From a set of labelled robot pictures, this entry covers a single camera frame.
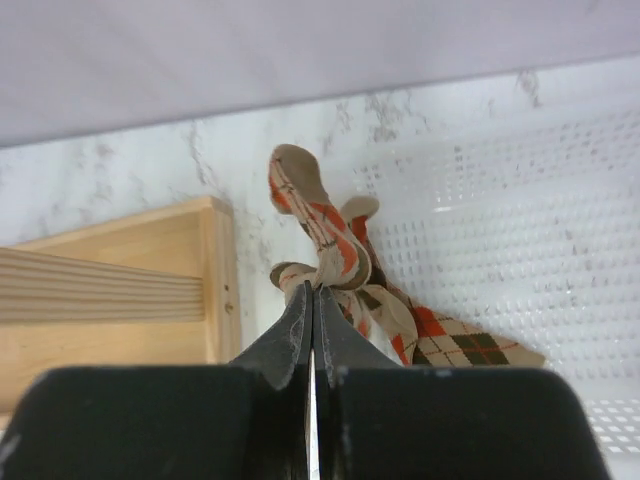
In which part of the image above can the wooden hanger stand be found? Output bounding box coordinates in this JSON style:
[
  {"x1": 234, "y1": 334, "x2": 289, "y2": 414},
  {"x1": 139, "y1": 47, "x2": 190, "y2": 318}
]
[{"x1": 1, "y1": 197, "x2": 241, "y2": 421}]

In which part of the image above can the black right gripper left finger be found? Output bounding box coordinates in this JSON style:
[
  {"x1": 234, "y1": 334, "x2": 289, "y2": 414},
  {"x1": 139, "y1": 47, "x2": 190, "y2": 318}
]
[{"x1": 1, "y1": 284, "x2": 312, "y2": 479}]

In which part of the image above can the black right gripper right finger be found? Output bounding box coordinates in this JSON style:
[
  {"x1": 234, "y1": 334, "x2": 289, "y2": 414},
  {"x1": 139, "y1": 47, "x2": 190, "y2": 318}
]
[{"x1": 313, "y1": 289, "x2": 609, "y2": 479}]

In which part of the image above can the argyle sock beige orange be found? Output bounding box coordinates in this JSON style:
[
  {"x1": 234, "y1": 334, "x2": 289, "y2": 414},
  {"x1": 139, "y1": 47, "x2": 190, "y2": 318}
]
[{"x1": 268, "y1": 144, "x2": 372, "y2": 327}]

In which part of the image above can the white perforated plastic basket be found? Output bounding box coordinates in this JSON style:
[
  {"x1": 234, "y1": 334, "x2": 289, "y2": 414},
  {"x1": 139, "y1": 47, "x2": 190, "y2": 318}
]
[{"x1": 350, "y1": 103, "x2": 639, "y2": 479}]

